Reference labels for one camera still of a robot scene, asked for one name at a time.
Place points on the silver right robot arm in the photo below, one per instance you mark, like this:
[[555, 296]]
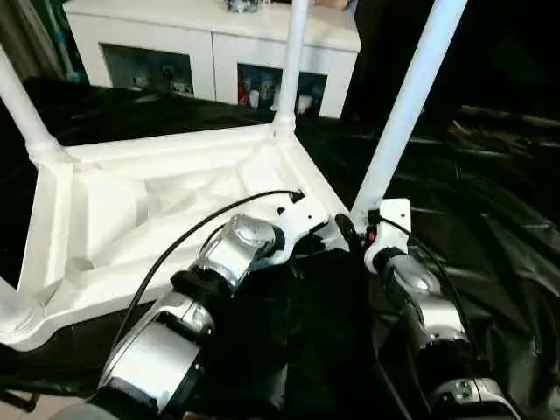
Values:
[[437, 315]]

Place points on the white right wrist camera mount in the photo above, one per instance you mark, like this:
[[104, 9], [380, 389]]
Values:
[[391, 219]]

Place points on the white glass-door cabinet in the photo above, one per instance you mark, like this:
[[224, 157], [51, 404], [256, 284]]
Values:
[[210, 35]]

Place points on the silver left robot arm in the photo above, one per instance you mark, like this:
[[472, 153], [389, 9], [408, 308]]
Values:
[[227, 254]]

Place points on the grey curtain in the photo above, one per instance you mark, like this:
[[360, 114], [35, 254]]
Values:
[[22, 39]]

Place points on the black table mat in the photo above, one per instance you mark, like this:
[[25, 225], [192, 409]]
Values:
[[481, 219]]

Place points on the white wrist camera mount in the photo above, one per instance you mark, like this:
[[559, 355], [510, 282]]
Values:
[[302, 214], [391, 219]]

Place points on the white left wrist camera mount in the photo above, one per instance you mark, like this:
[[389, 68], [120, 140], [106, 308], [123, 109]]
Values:
[[302, 214]]

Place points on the white plastic table top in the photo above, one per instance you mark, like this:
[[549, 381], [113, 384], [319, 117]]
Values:
[[153, 184]]

